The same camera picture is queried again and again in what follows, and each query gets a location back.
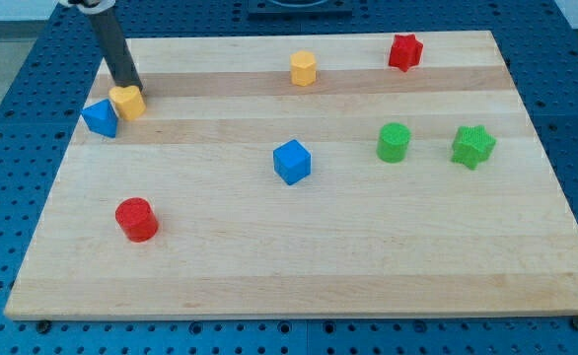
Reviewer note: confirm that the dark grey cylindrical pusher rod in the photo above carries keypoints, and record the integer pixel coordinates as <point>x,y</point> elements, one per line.
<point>114,48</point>

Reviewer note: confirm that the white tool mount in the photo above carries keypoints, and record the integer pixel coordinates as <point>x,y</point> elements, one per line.
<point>88,4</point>

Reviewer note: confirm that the yellow hexagon block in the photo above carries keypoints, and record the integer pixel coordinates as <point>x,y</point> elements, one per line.
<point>303,68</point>

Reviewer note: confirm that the yellow heart block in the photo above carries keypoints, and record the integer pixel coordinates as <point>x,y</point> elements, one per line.
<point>128,101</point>

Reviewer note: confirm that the blue triangle block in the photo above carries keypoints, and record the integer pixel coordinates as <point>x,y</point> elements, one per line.
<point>101,118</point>

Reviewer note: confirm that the red cylinder block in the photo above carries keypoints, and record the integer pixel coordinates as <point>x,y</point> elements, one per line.
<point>136,219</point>

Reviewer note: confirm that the blue cube block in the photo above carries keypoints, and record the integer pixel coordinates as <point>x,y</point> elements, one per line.
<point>292,162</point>

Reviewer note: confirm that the red star block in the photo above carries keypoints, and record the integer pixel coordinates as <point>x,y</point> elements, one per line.
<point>406,52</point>

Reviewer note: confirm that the green cylinder block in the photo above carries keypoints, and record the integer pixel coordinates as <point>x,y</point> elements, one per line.
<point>393,142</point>

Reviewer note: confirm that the light wooden board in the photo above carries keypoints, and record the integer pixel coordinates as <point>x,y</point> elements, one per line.
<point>357,238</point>

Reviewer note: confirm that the green star block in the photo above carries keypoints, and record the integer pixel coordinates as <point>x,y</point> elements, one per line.
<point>472,145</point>

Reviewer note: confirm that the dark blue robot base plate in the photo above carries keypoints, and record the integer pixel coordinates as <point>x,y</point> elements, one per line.
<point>300,8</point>

